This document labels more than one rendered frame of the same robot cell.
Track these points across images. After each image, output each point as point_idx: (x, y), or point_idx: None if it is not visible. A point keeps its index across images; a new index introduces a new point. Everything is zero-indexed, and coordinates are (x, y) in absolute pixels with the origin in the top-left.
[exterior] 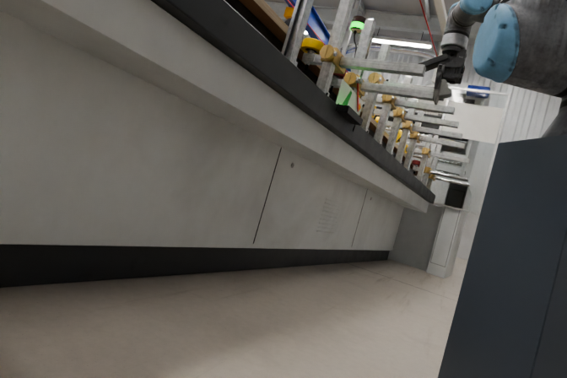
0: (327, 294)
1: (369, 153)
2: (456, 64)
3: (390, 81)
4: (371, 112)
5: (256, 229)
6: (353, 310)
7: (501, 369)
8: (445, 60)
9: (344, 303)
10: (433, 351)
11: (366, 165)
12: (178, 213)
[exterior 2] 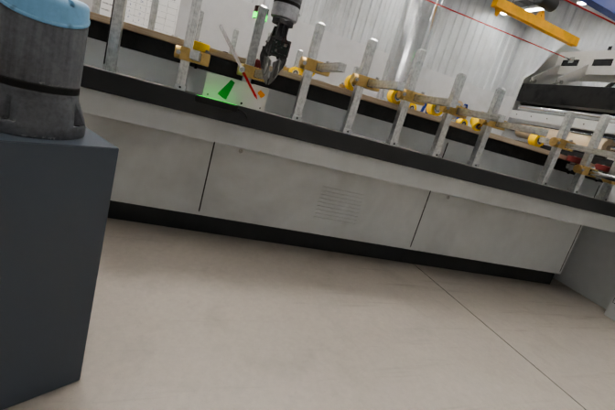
0: (238, 265)
1: (304, 140)
2: (269, 37)
3: (361, 60)
4: (302, 98)
5: (199, 199)
6: (222, 278)
7: None
8: (274, 34)
9: (234, 274)
10: (196, 323)
11: (326, 154)
12: None
